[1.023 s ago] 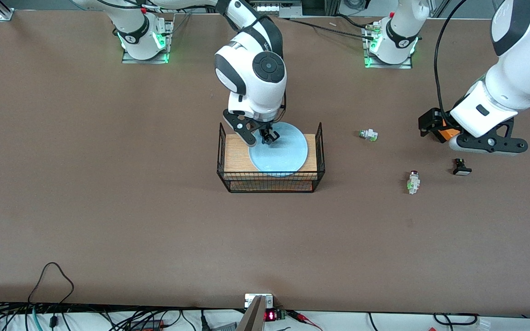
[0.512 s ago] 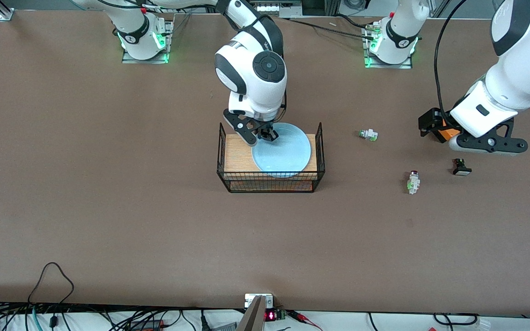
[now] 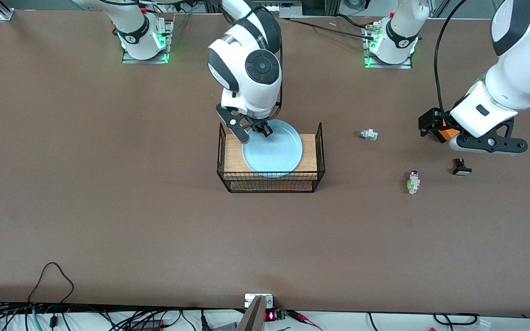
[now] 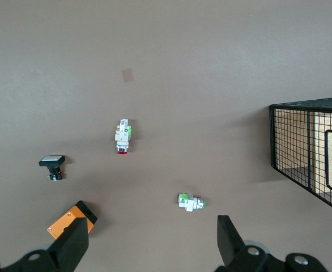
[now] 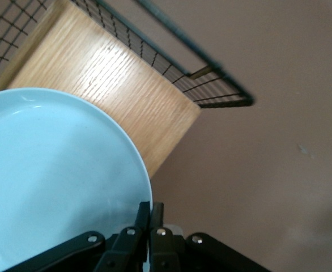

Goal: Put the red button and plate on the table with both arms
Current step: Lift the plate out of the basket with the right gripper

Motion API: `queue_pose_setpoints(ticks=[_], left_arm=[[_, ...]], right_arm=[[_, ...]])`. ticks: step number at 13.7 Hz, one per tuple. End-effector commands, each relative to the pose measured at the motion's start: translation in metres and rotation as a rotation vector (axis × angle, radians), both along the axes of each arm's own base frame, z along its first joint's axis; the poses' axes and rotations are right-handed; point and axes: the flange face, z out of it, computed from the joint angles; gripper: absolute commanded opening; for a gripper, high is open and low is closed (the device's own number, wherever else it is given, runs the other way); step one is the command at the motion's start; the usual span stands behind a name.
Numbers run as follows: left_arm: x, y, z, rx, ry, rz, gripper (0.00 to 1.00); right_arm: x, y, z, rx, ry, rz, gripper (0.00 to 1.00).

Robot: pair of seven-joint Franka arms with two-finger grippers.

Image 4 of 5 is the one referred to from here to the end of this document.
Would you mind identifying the green push button switch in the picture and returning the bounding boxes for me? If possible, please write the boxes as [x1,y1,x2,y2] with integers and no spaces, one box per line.
[177,193,207,213]

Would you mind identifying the small clear tape patch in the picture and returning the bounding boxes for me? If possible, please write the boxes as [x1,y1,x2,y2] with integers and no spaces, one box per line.
[121,67,135,83]

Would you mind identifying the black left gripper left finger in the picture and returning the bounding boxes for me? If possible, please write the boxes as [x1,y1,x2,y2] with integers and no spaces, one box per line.
[0,217,90,272]

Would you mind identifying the black wire mesh basket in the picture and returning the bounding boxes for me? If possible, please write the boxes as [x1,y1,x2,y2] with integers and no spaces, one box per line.
[269,95,332,218]

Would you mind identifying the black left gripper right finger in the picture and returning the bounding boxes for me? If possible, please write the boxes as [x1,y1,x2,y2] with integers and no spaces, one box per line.
[215,215,330,272]

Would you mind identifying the black square white-top push button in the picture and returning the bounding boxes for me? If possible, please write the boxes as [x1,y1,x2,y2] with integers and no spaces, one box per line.
[38,154,67,182]

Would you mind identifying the red push button switch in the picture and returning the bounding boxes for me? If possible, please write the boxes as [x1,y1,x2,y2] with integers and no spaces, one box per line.
[114,118,134,155]

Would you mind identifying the orange button enclosure box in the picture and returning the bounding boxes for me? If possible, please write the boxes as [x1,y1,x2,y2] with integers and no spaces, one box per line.
[46,200,99,242]

